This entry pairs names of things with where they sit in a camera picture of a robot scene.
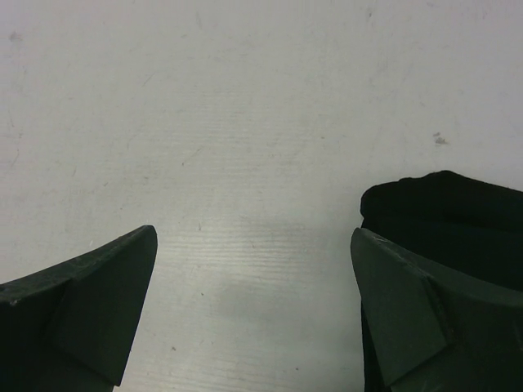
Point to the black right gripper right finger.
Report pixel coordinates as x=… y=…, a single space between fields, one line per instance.
x=434 y=328

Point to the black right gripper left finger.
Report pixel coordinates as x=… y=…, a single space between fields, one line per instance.
x=71 y=326

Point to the black t shirt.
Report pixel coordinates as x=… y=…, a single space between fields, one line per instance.
x=464 y=224

